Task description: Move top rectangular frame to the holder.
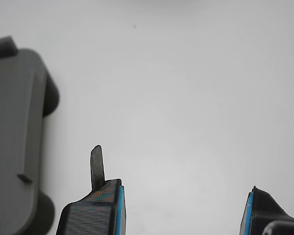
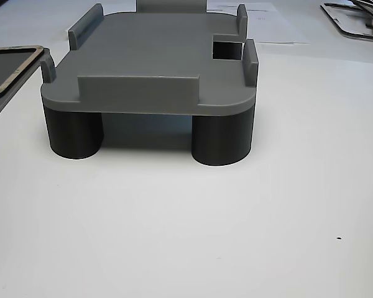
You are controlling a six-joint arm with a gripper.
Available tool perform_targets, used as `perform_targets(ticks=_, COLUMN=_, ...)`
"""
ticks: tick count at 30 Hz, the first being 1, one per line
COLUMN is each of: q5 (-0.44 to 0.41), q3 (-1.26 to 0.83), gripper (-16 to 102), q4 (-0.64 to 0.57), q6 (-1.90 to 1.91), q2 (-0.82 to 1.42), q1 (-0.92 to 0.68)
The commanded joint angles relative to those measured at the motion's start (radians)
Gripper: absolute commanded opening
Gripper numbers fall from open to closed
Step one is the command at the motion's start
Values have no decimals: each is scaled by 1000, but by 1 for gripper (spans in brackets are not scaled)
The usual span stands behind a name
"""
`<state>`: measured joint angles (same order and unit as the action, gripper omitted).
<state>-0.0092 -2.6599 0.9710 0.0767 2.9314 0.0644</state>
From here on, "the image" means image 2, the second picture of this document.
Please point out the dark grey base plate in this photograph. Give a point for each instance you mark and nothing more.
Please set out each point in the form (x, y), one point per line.
(18, 94)

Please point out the grey holder with black legs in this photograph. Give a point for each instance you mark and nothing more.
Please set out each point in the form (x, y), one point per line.
(149, 46)

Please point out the white paper sheet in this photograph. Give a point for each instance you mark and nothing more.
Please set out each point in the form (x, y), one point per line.
(273, 28)

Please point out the rectangular frame with tan liner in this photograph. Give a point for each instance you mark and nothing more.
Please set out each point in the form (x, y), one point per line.
(22, 71)

